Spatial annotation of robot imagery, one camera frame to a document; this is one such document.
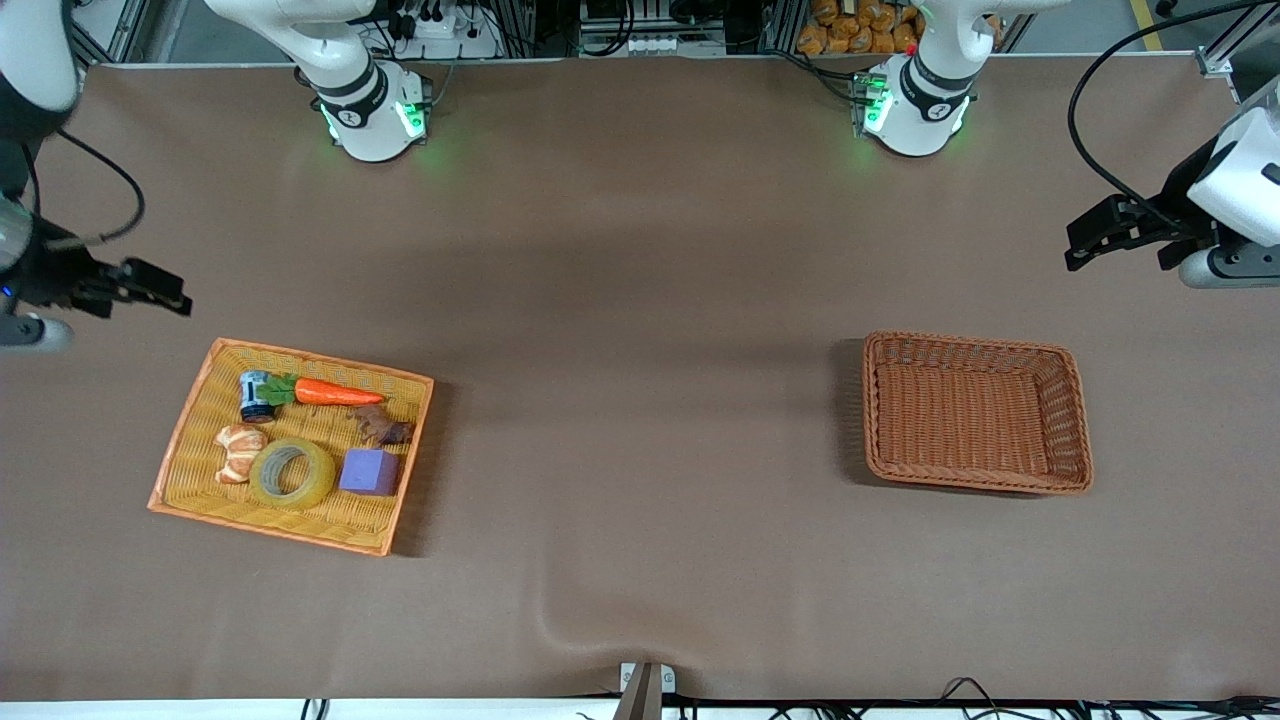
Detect black floor cable bundle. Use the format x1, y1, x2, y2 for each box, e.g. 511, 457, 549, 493
575, 678, 1280, 720

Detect orange toy carrot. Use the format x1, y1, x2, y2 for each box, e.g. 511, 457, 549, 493
262, 374, 386, 408

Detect metal table edge bracket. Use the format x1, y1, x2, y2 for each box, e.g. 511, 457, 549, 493
615, 661, 677, 720

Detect yellow tape roll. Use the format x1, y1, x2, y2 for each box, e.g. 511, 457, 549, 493
248, 437, 338, 510

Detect long white socket strip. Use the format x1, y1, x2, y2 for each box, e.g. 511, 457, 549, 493
578, 33, 729, 58

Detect small blue white can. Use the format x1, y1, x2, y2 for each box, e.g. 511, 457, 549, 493
238, 370, 276, 425

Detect brown wicker basket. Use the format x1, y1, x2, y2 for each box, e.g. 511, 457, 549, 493
862, 331, 1094, 496

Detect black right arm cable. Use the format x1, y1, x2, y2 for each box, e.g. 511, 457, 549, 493
25, 128, 147, 251

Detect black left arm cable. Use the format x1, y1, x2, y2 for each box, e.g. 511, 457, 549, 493
1067, 0, 1280, 237

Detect white power strip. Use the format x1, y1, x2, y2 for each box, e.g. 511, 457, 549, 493
398, 8, 501, 59

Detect orange wicker tray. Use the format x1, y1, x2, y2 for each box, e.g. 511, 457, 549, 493
148, 338, 435, 557

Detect small brown toy piece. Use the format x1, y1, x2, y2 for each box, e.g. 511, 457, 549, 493
352, 404, 415, 448

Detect purple cube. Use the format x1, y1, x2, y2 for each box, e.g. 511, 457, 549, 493
338, 448, 401, 498

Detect aluminium frame profile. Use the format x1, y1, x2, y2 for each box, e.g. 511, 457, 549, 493
1195, 44, 1280, 101
72, 0, 153, 67

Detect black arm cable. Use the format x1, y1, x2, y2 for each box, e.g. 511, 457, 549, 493
1067, 0, 1280, 237
25, 128, 147, 251

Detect toy croissant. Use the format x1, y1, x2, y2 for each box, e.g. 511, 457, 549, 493
214, 424, 269, 486

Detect orange snack bags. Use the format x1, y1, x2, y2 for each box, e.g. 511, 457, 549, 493
795, 0, 923, 57

